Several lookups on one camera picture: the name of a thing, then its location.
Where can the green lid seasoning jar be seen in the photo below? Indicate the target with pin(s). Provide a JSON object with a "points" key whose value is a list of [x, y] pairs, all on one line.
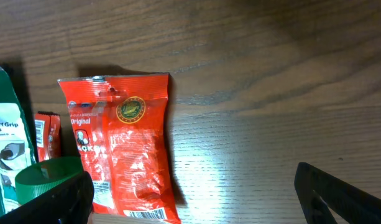
{"points": [[41, 177]]}

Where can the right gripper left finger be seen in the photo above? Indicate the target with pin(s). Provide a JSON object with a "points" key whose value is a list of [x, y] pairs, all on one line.
{"points": [[68, 203]]}

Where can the red stick sachet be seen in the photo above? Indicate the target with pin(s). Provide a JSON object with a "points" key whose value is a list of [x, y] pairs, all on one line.
{"points": [[48, 130]]}

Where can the red snack packet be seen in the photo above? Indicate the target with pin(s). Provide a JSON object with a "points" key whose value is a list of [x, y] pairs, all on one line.
{"points": [[118, 126]]}

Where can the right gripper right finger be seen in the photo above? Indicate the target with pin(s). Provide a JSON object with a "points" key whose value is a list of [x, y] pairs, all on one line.
{"points": [[320, 193]]}

